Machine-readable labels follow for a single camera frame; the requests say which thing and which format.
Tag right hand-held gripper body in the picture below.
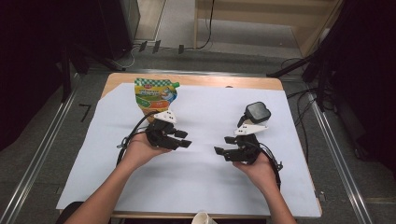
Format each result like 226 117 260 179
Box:
231 122 269 165

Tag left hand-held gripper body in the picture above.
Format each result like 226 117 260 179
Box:
145 109 177 150

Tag yellow green spouted sauce pouch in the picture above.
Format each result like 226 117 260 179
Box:
134 77 181 123

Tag person's left hand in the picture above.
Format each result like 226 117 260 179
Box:
121 132 173 171

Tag person's right hand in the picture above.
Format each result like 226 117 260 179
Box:
233 151 280 196

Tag white paper sheet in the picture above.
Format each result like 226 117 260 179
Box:
55 82 322 218

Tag wooden table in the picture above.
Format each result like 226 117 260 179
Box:
58 72 323 220

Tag white paper cup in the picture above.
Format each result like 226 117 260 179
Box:
191 211 219 224

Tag black stand legs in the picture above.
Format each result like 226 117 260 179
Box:
265 46 339 113

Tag black cabinet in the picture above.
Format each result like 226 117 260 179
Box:
92 0 141 62

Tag dark curtain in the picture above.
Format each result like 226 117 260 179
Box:
321 0 396 175
0 0 106 152

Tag left hand-held gripper black cable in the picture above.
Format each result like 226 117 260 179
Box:
116 110 161 166

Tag black floor cables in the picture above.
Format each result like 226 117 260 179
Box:
280 57 339 163

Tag white floor cable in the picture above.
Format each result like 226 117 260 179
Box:
116 46 138 70

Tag metal floor rail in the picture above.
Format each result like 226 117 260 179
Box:
306 89 375 224
0 74 80 224

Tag black hanging cable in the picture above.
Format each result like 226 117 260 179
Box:
197 0 217 51

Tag light wooden furniture frame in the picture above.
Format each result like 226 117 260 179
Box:
192 0 344 59

